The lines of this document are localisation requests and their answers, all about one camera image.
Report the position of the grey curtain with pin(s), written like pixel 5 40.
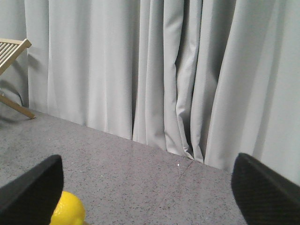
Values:
pixel 205 79

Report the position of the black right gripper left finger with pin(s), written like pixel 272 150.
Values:
pixel 32 198

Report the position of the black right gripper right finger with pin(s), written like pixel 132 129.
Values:
pixel 263 196

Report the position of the yellow lemon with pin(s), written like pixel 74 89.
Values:
pixel 69 210

